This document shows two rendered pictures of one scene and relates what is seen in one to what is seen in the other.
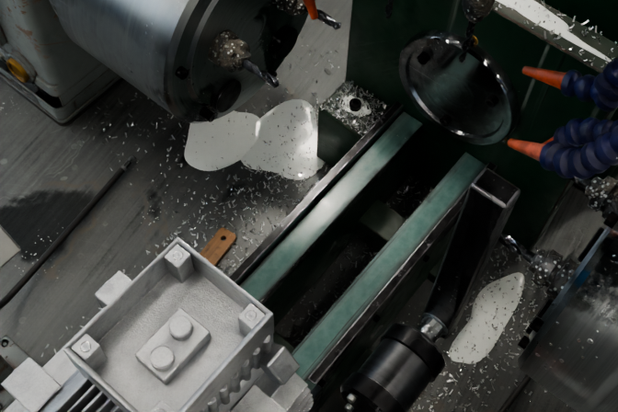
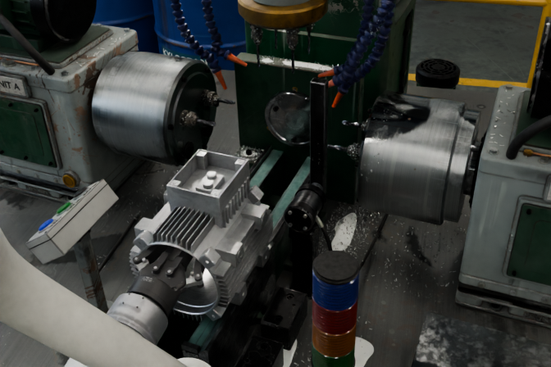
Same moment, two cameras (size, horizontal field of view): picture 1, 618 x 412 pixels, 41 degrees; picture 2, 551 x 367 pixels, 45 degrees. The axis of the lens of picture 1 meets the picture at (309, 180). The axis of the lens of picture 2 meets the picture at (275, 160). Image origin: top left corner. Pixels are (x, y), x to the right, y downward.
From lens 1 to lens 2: 0.76 m
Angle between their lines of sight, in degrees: 27
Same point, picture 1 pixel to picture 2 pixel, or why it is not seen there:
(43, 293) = (110, 277)
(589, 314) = (373, 142)
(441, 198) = (302, 173)
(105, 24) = (129, 116)
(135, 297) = (188, 174)
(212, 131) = not seen: hidden behind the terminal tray
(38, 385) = (151, 224)
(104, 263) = not seen: hidden behind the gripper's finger
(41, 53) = (86, 161)
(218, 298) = (222, 170)
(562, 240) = not seen: hidden behind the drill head
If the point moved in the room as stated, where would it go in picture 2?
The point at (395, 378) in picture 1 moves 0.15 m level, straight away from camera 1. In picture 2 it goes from (306, 199) to (309, 155)
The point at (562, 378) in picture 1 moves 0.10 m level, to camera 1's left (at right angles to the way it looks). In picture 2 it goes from (375, 181) to (325, 190)
